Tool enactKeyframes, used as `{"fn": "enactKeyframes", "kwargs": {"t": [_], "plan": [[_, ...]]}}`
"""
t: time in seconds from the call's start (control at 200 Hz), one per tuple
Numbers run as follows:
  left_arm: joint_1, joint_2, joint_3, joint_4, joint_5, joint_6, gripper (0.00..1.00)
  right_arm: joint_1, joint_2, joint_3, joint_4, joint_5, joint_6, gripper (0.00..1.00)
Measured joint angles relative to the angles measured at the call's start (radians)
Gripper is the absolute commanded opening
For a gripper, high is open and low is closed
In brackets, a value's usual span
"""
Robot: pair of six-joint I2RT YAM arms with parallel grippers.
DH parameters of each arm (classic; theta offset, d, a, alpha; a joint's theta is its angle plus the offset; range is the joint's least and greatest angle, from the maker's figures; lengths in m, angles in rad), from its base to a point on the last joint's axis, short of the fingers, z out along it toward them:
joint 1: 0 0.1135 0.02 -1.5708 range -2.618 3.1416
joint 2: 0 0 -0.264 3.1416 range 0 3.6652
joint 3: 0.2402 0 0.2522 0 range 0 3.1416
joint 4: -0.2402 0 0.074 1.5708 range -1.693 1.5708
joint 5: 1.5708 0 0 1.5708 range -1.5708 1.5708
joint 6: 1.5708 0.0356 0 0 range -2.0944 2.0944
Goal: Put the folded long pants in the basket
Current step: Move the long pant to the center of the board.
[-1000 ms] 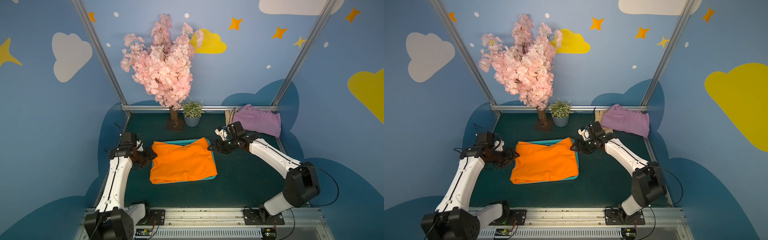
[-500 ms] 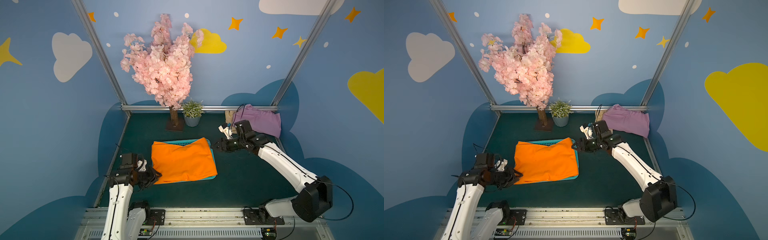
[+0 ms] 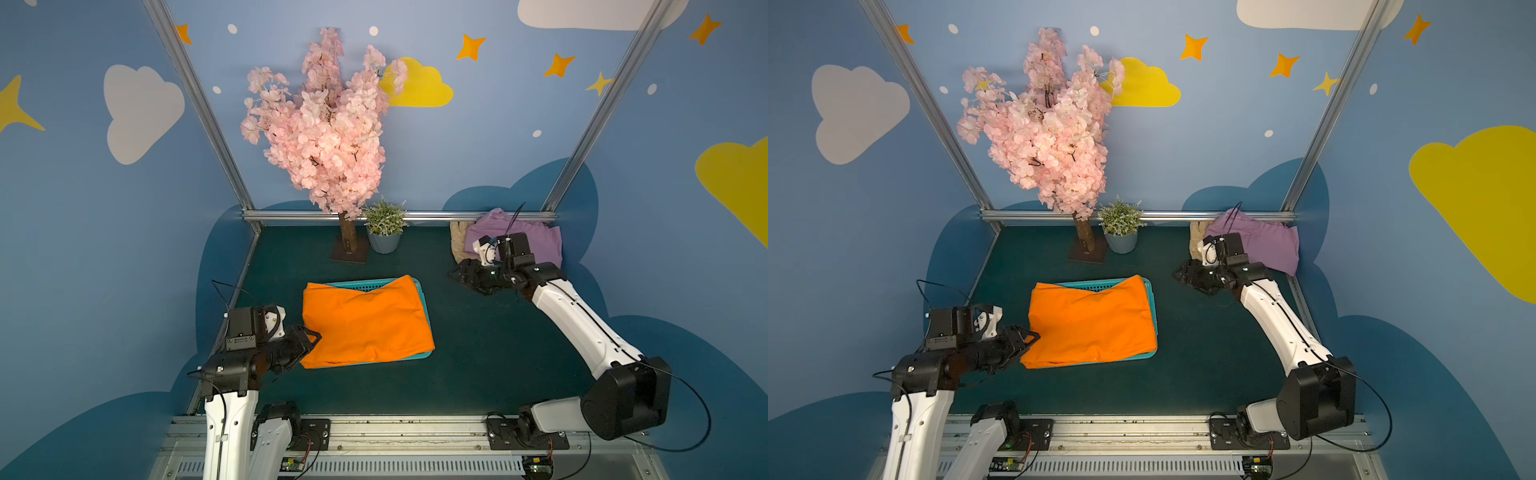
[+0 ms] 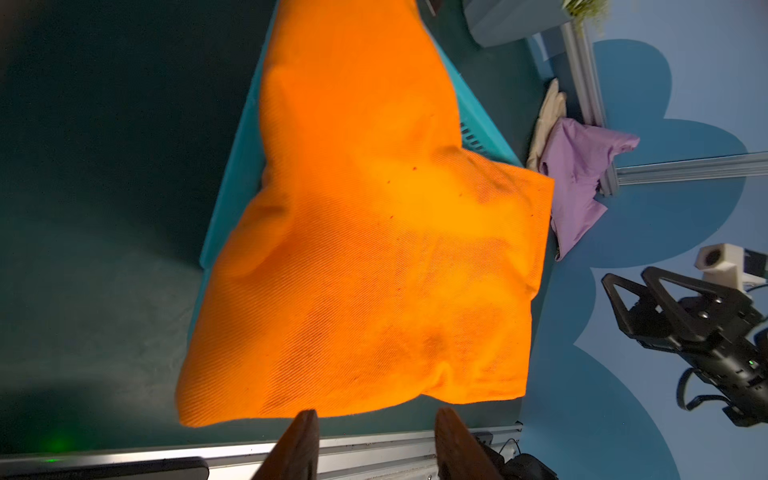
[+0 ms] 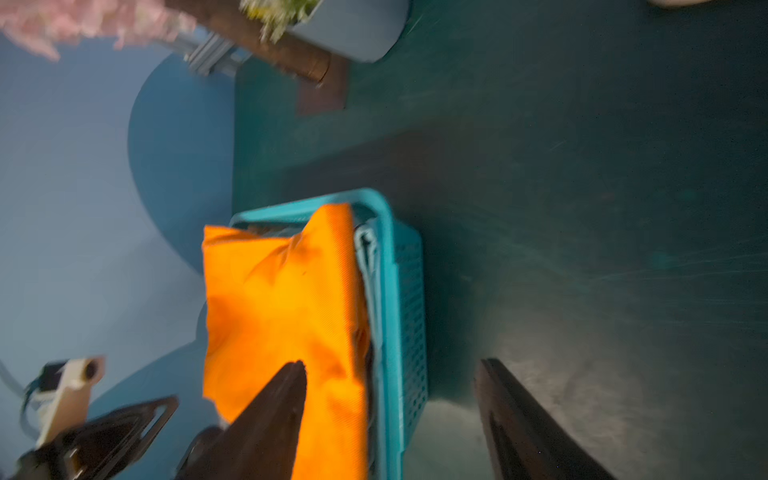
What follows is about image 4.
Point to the small potted green plant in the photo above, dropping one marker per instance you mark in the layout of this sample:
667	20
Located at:
493	23

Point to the cream glove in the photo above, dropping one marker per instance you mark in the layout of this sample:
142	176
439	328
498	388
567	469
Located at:
552	109

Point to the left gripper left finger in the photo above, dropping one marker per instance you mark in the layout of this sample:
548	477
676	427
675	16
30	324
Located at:
296	454

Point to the teal plastic basket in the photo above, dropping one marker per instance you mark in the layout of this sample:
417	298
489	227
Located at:
490	121

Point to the purple garment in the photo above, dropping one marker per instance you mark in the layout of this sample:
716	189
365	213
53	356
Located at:
576	156

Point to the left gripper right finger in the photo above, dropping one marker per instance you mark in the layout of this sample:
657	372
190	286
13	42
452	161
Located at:
459	455

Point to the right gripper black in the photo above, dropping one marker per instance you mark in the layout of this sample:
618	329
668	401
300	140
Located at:
706	325

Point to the aluminium front rail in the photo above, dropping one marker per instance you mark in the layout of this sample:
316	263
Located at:
407	455

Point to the aluminium back frame bar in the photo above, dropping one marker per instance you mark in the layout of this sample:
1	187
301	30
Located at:
627	85

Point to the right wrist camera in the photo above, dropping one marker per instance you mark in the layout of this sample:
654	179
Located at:
732	266

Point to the orange pants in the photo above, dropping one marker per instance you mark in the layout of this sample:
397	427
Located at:
381	260

